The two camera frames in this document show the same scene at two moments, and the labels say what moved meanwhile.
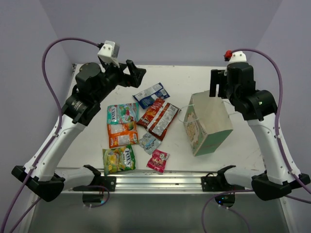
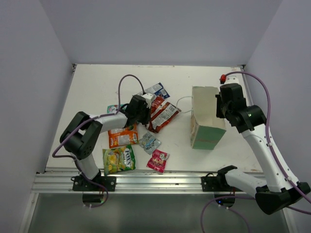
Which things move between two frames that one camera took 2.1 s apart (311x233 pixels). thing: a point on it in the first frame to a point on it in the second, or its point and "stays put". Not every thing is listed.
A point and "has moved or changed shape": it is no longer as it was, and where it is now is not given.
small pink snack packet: [158, 160] stays put
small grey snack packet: [149, 142] stays put
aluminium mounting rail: [160, 180] stays put
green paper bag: [207, 123] has moved or changed shape
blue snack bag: [147, 97] stays put
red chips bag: [158, 117] has moved or changed shape
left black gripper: [136, 74] to [145, 120]
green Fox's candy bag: [117, 159] stays put
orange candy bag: [122, 134] stays put
